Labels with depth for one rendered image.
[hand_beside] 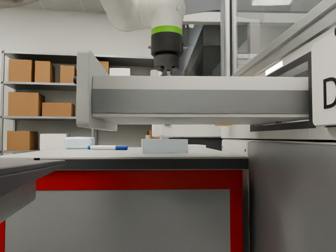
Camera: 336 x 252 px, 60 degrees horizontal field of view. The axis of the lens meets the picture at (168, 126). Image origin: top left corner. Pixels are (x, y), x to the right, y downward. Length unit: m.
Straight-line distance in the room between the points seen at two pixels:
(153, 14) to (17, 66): 3.86
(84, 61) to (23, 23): 4.86
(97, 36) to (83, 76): 4.59
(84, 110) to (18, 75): 4.19
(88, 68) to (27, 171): 0.18
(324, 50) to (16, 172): 0.37
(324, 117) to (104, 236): 0.51
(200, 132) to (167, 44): 0.62
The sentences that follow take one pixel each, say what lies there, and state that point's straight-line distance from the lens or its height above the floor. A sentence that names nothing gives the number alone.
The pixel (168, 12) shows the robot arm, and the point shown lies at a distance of 0.87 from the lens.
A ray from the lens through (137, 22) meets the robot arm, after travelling 0.91.
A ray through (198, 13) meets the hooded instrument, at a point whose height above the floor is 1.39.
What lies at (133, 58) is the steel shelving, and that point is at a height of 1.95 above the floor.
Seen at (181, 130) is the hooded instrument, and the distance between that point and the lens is 1.36.
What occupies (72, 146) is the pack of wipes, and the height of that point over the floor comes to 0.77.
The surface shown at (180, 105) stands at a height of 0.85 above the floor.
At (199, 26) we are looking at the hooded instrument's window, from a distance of 1.48.
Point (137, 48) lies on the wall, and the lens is 4.95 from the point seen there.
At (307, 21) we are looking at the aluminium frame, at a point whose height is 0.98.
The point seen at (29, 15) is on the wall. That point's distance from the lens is 5.30.
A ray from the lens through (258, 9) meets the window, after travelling 0.78.
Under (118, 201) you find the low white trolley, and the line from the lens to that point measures 0.68.
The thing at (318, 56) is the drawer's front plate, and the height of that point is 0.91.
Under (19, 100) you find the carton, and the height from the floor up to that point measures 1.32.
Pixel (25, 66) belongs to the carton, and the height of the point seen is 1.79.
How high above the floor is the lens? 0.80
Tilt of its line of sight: 2 degrees up
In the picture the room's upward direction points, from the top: straight up
